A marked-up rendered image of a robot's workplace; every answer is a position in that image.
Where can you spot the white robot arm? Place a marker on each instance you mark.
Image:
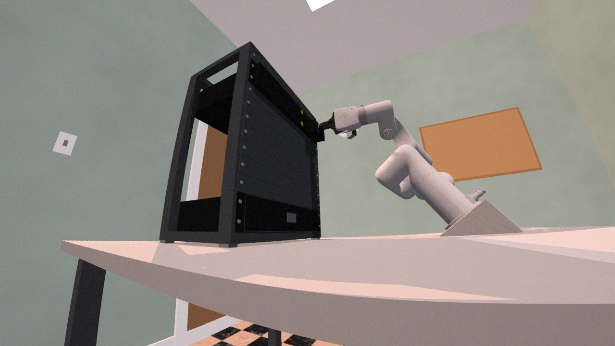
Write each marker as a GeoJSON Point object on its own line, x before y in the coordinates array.
{"type": "Point", "coordinates": [408, 171]}

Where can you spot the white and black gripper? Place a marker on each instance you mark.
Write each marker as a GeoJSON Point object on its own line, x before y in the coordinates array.
{"type": "Point", "coordinates": [343, 120]}

